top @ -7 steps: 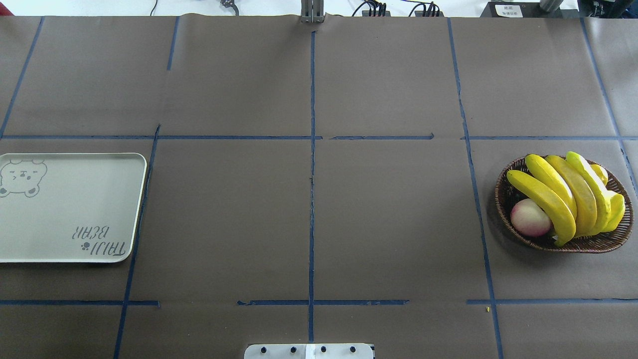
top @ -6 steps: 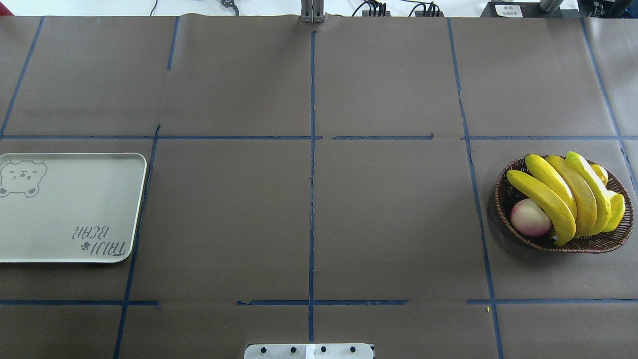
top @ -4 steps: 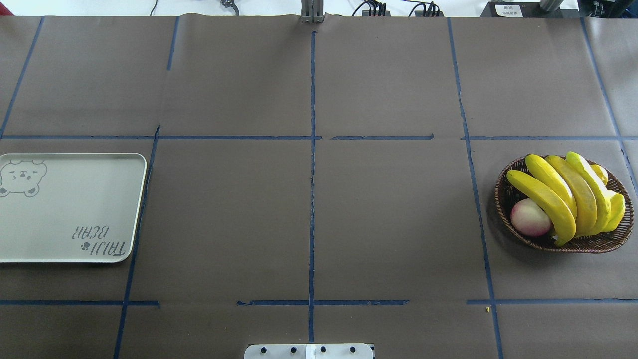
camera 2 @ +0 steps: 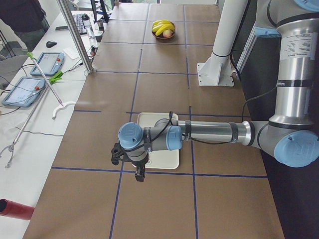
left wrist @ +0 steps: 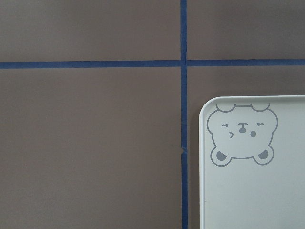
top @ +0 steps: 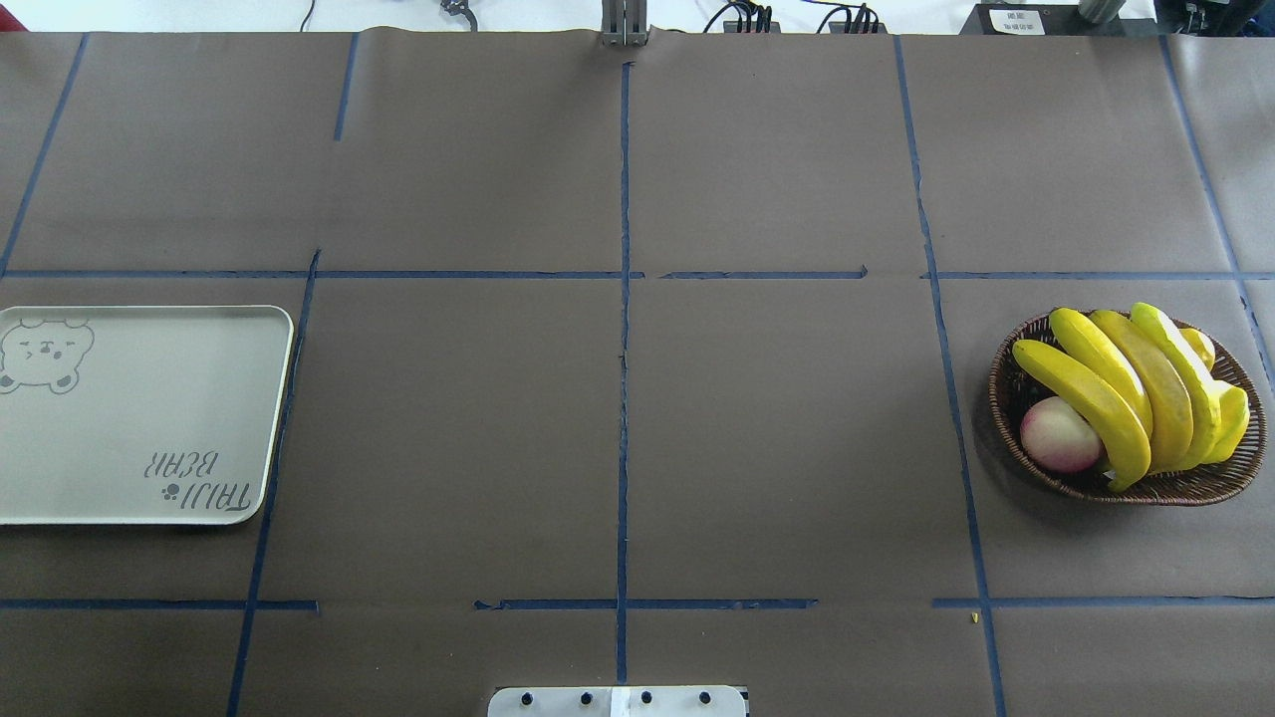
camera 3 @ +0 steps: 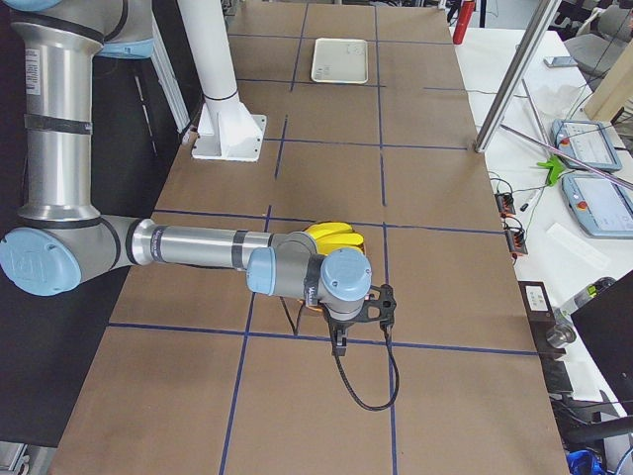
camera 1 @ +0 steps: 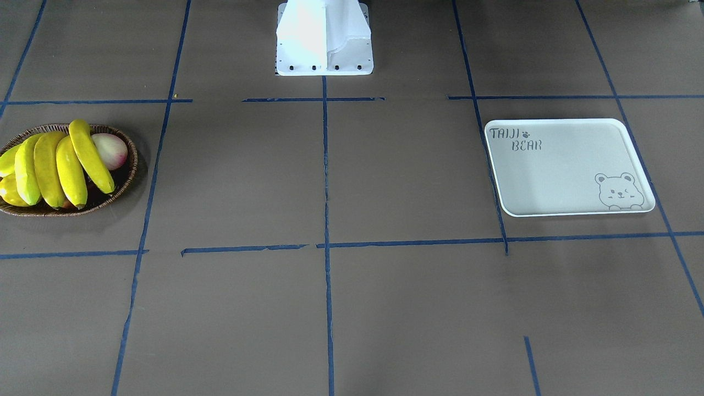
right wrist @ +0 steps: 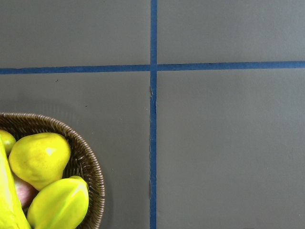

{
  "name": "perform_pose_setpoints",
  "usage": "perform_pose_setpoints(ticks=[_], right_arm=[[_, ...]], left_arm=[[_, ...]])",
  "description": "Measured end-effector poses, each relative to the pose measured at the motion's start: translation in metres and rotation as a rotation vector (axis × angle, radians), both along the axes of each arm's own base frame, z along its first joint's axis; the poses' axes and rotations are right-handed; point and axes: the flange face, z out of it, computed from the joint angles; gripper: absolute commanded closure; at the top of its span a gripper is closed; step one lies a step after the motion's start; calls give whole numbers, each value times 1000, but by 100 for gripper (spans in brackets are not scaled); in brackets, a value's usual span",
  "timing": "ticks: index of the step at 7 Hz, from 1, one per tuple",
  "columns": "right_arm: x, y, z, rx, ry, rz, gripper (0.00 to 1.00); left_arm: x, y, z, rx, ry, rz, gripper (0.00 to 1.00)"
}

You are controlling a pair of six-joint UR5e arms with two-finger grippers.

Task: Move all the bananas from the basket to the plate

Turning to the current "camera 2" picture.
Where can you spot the clear water bottle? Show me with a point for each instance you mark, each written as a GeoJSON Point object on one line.
{"type": "Point", "coordinates": [88, 26]}

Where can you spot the black keyboard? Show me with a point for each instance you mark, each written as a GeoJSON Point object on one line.
{"type": "Point", "coordinates": [79, 24]}

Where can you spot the white bear tray plate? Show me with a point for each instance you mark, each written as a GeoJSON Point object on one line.
{"type": "Point", "coordinates": [164, 159]}

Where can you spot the white paper note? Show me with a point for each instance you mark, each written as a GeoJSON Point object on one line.
{"type": "Point", "coordinates": [70, 52]}

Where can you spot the upper blue teach pendant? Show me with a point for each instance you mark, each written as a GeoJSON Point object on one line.
{"type": "Point", "coordinates": [49, 62]}

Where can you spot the aluminium frame post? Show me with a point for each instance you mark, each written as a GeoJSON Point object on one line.
{"type": "Point", "coordinates": [63, 5]}

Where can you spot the person in black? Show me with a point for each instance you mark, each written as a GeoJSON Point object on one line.
{"type": "Point", "coordinates": [26, 18]}

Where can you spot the green handled reacher grabber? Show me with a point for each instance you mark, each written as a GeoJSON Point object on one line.
{"type": "Point", "coordinates": [47, 81]}

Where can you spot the blue teach pendant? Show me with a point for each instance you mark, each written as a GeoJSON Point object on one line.
{"type": "Point", "coordinates": [24, 92]}
{"type": "Point", "coordinates": [49, 62]}

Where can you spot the white pole with base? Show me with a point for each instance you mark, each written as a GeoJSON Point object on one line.
{"type": "Point", "coordinates": [216, 71]}

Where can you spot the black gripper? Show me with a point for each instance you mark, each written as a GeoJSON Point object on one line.
{"type": "Point", "coordinates": [139, 164]}

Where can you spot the small metal cup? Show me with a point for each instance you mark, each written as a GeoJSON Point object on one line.
{"type": "Point", "coordinates": [100, 25]}

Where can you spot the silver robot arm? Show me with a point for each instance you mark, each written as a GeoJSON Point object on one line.
{"type": "Point", "coordinates": [286, 136]}

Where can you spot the red cylinder bottle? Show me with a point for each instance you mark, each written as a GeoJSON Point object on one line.
{"type": "Point", "coordinates": [15, 210]}

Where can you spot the lower blue teach pendant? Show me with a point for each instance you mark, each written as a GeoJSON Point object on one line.
{"type": "Point", "coordinates": [24, 92]}

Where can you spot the black computer mouse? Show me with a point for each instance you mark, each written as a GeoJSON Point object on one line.
{"type": "Point", "coordinates": [51, 43]}

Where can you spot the black smartphone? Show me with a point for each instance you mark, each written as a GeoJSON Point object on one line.
{"type": "Point", "coordinates": [61, 28]}

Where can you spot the brown wicker basket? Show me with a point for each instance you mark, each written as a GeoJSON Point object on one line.
{"type": "Point", "coordinates": [161, 37]}

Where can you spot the yellow banana bunch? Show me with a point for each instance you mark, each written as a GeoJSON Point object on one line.
{"type": "Point", "coordinates": [158, 23]}

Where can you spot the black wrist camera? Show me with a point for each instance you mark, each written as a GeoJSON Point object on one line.
{"type": "Point", "coordinates": [117, 154]}

